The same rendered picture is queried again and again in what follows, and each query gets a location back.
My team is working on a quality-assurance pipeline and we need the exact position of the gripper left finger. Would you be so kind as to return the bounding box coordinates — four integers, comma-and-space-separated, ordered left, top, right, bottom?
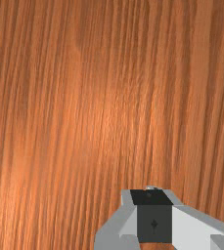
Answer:
94, 188, 156, 250

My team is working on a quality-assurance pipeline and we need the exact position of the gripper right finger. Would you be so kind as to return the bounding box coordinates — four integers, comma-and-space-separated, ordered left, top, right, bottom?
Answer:
152, 188, 224, 250

